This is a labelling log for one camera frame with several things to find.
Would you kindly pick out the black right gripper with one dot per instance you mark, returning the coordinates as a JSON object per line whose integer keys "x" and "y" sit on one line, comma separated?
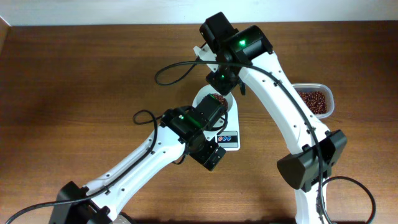
{"x": 222, "y": 83}

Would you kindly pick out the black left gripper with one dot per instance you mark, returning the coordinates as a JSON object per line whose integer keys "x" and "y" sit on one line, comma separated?
{"x": 208, "y": 154}

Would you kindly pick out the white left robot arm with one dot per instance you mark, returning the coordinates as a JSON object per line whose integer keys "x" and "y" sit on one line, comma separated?
{"x": 177, "y": 133}

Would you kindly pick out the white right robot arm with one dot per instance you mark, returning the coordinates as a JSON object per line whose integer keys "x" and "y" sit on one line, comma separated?
{"x": 246, "y": 58}

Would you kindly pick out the red beans in bowl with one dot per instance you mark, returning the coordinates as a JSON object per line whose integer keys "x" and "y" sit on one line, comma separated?
{"x": 221, "y": 99}

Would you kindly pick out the white digital kitchen scale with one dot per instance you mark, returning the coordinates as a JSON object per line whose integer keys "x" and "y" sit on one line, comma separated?
{"x": 230, "y": 137}

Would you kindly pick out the white round bowl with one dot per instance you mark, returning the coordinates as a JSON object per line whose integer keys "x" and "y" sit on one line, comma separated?
{"x": 208, "y": 90}

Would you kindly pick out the clear plastic container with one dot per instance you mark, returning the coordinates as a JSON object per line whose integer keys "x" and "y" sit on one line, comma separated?
{"x": 309, "y": 87}

